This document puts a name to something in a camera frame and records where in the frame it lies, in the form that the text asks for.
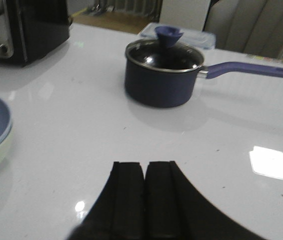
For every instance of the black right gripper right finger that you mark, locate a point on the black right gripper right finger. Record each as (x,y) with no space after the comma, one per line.
(176,210)

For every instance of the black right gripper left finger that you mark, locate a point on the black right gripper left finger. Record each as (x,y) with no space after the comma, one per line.
(118,213)

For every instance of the dark blue saucepan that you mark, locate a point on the dark blue saucepan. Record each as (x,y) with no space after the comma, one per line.
(171,89)

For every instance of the glass lid with blue knob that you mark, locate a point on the glass lid with blue knob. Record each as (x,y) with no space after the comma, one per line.
(165,53)

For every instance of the clear plastic food container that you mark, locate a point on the clear plastic food container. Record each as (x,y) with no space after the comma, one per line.
(195,38)

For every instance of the beige chair right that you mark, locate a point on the beige chair right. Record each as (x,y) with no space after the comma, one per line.
(248,26)

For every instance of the black and silver toaster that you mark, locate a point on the black and silver toaster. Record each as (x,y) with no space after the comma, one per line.
(30,29)

